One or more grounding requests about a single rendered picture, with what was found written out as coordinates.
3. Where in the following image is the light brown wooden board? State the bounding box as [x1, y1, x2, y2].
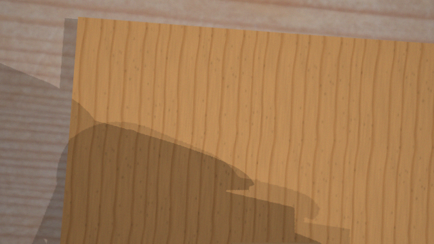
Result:
[60, 17, 434, 244]

